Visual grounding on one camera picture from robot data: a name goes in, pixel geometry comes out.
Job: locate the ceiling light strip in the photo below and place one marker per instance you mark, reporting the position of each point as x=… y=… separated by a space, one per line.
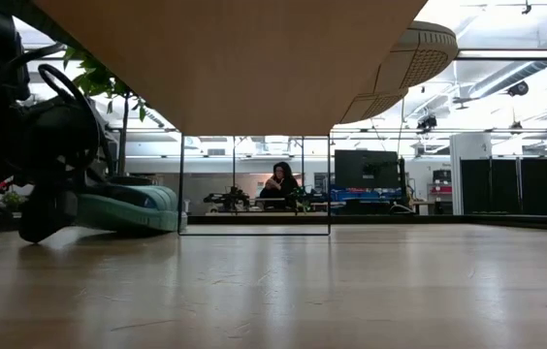
x=511 y=53

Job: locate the red shelving unit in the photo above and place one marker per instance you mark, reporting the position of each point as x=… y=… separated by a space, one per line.
x=442 y=189

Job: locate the wooden shelf black metal frame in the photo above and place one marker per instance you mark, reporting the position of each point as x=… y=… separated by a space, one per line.
x=234 y=72

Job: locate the blue bin row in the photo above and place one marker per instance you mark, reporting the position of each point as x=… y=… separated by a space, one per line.
x=365 y=195

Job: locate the potted green tree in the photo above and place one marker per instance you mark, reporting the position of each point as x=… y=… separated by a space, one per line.
x=96 y=80

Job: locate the black round ceiling lamp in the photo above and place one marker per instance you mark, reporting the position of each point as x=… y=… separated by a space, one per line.
x=518 y=88

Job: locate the white rubber slide sandal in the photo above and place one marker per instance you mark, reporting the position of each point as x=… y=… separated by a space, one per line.
x=370 y=106
x=424 y=58

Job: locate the person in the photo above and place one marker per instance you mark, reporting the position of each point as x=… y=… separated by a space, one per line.
x=280 y=186

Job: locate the small potted plant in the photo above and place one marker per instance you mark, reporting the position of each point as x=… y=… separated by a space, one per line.
x=13 y=199

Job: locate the black monitor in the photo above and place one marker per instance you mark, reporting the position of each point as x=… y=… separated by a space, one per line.
x=365 y=169

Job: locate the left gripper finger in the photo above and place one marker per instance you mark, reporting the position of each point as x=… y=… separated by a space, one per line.
x=113 y=193
x=45 y=218

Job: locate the black partition panels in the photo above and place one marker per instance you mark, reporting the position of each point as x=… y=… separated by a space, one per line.
x=506 y=186

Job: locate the white pillar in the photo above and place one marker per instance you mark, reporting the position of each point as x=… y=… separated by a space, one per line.
x=470 y=145

